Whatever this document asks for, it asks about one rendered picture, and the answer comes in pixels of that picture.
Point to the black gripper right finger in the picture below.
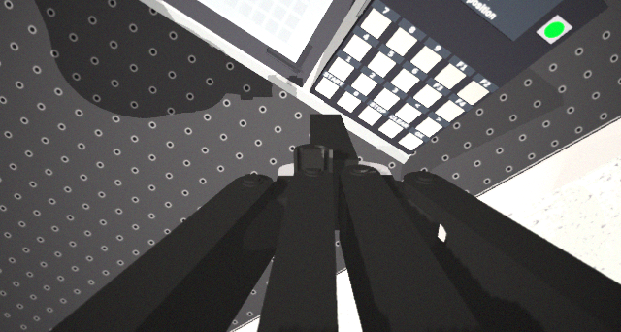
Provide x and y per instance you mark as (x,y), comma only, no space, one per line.
(492,274)

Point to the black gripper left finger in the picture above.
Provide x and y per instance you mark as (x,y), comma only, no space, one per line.
(197,278)

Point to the dark grey perforated base plate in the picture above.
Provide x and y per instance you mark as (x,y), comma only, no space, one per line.
(117,124)

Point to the white multi-well plate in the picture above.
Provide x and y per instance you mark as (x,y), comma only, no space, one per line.
(284,25)

